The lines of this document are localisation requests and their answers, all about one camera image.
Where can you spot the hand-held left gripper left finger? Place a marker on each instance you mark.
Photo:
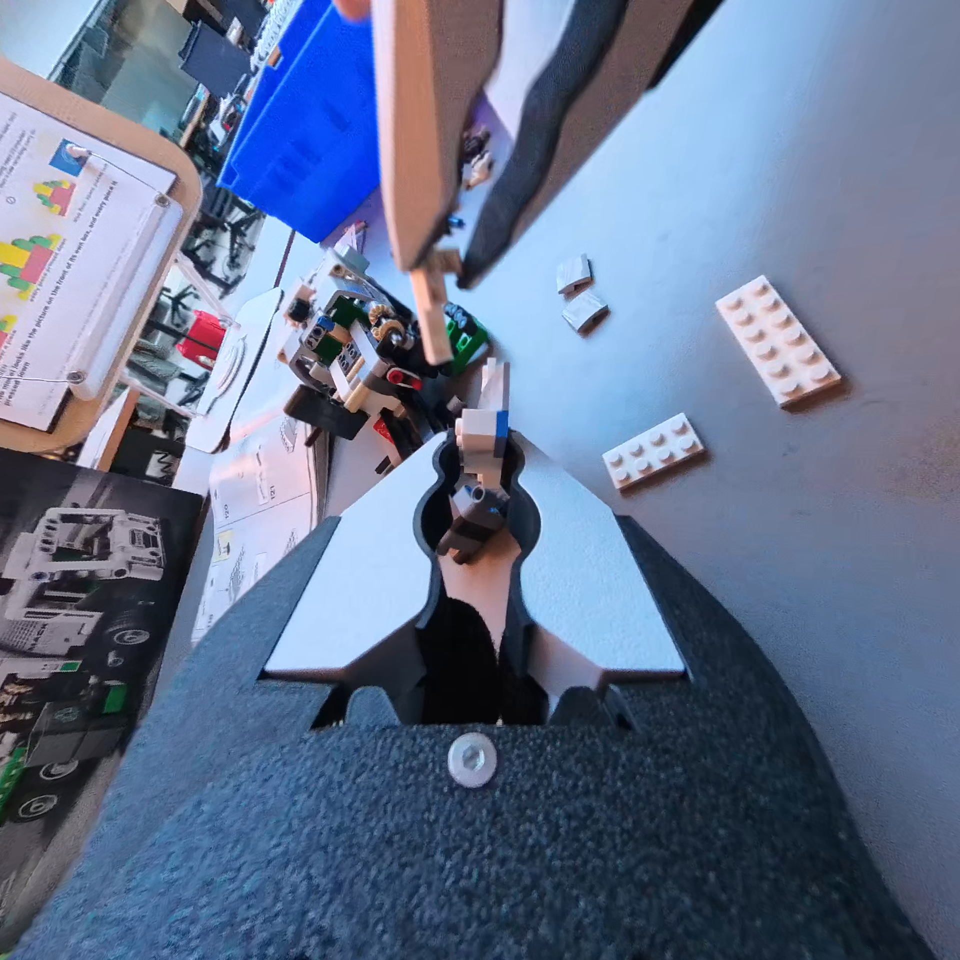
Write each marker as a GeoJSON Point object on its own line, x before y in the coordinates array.
{"type": "Point", "coordinates": [352, 592]}

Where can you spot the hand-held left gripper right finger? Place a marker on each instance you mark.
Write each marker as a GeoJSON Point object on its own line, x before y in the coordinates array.
{"type": "Point", "coordinates": [600, 592]}

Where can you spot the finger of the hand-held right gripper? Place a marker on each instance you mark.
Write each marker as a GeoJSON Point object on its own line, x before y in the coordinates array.
{"type": "Point", "coordinates": [427, 112]}
{"type": "Point", "coordinates": [540, 150]}

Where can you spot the white blue lego assembly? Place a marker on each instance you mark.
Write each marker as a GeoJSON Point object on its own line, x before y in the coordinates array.
{"type": "Point", "coordinates": [480, 442]}

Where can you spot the thin white lego plate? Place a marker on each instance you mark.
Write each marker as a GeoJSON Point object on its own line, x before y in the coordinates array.
{"type": "Point", "coordinates": [433, 315]}

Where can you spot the short white lego plate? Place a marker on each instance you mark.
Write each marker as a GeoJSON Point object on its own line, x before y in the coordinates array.
{"type": "Point", "coordinates": [652, 450]}

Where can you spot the green black lego subassembly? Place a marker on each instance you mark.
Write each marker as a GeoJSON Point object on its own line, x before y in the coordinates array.
{"type": "Point", "coordinates": [465, 337]}

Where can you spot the partly built lego truck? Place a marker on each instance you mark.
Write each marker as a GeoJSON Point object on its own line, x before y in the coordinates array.
{"type": "Point", "coordinates": [352, 352]}

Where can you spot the lego set box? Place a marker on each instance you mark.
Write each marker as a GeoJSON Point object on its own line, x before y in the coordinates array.
{"type": "Point", "coordinates": [75, 600]}

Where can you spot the long white lego plate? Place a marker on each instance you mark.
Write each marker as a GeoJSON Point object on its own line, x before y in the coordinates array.
{"type": "Point", "coordinates": [780, 341]}

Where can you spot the blue storage bin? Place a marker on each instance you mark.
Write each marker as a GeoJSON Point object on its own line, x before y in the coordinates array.
{"type": "Point", "coordinates": [315, 112]}

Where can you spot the instruction booklet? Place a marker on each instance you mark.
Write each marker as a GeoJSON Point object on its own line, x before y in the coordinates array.
{"type": "Point", "coordinates": [247, 525]}

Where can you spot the white rounded board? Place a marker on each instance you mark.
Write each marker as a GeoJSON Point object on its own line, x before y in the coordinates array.
{"type": "Point", "coordinates": [240, 367]}

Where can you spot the red storage crate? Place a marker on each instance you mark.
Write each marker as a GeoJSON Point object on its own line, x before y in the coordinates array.
{"type": "Point", "coordinates": [201, 337]}

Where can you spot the wooden board with instruction sheet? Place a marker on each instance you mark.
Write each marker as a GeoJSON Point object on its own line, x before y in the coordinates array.
{"type": "Point", "coordinates": [90, 225]}

